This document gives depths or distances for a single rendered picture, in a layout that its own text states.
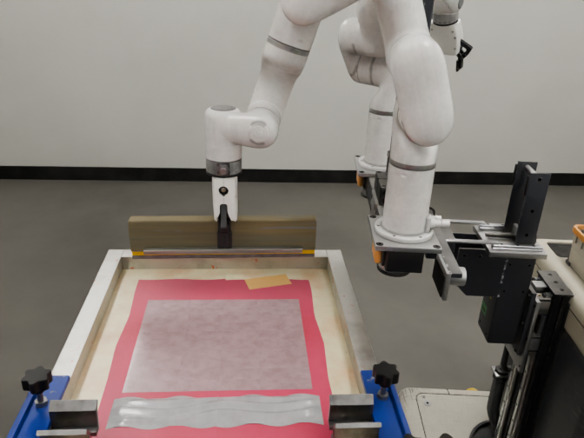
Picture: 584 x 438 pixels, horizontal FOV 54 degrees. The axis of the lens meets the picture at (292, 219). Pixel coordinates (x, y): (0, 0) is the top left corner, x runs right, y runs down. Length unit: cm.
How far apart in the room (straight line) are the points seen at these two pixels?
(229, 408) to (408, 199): 53
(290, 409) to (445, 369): 178
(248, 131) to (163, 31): 334
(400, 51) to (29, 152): 409
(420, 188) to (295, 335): 40
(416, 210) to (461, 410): 108
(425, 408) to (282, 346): 102
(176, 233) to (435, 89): 61
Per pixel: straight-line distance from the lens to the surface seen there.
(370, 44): 149
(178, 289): 136
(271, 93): 121
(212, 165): 117
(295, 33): 109
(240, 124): 113
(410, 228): 121
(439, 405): 214
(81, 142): 474
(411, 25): 110
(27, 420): 102
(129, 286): 139
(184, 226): 125
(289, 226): 124
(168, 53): 444
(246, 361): 113
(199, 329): 122
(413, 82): 104
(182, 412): 103
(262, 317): 125
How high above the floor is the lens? 167
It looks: 25 degrees down
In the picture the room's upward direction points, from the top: 3 degrees clockwise
